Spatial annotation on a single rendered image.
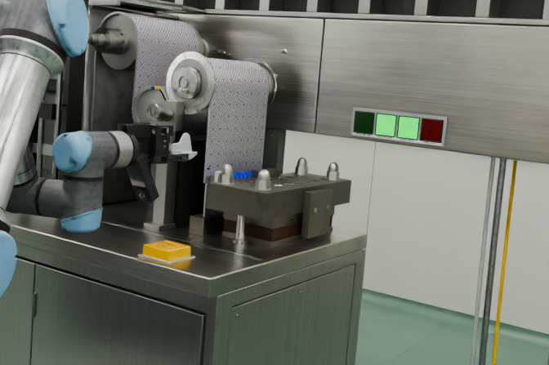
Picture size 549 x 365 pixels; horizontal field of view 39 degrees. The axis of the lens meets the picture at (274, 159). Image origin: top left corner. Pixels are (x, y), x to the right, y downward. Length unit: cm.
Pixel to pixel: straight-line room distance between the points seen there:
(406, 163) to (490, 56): 266
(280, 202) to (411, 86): 44
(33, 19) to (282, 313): 83
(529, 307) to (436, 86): 260
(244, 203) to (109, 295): 35
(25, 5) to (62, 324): 80
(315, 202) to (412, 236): 268
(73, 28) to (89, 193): 36
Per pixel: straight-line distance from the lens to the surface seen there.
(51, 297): 182
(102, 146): 150
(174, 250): 155
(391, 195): 450
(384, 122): 191
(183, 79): 181
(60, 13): 125
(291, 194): 175
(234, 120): 187
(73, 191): 150
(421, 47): 189
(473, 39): 184
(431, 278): 447
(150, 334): 162
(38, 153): 202
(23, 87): 123
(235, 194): 171
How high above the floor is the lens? 129
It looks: 6 degrees down
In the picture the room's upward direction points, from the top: 5 degrees clockwise
